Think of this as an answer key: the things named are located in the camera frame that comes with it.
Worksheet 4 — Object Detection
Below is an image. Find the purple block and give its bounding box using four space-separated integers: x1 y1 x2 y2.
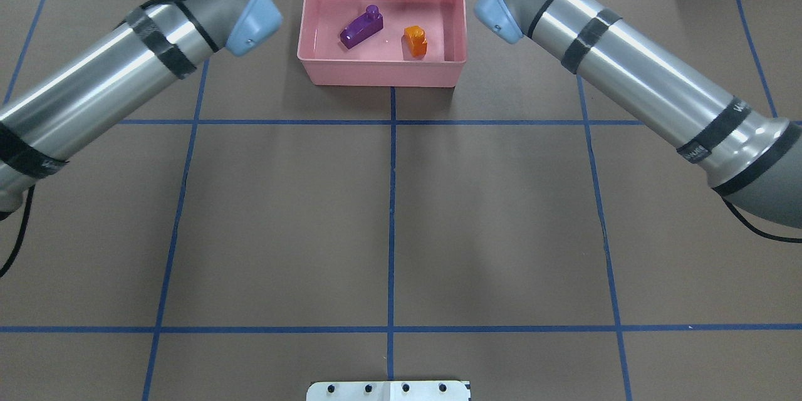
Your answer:
339 4 384 49

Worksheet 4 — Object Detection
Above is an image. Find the orange block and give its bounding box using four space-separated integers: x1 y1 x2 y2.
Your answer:
403 25 429 58

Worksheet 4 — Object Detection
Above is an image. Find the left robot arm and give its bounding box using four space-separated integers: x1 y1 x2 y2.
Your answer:
1 0 283 219

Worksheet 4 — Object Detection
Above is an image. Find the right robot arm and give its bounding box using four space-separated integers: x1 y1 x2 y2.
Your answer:
474 0 801 229

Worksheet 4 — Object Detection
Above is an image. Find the pink plastic box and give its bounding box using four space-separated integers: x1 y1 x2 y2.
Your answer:
297 0 467 89

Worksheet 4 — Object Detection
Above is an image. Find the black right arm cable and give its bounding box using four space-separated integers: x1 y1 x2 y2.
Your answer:
719 195 802 245

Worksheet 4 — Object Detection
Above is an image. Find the white camera mast stand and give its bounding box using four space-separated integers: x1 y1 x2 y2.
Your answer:
305 380 472 400

